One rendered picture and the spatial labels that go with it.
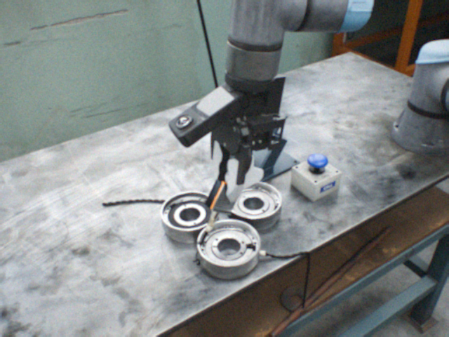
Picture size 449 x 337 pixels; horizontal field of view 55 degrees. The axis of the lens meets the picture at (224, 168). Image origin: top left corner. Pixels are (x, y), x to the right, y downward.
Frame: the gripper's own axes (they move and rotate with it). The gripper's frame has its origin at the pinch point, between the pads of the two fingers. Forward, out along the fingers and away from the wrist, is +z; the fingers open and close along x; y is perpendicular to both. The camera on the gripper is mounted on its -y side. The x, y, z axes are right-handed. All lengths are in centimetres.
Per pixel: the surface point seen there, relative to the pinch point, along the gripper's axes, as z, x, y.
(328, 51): 48, 167, 194
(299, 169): 4.0, 4.6, 21.1
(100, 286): 14.5, 2.1, -20.6
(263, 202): 7.3, 2.1, 10.9
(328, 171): 3.3, 0.9, 25.4
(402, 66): 35, 102, 188
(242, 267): 8.4, -9.3, -1.2
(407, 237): 29, -4, 56
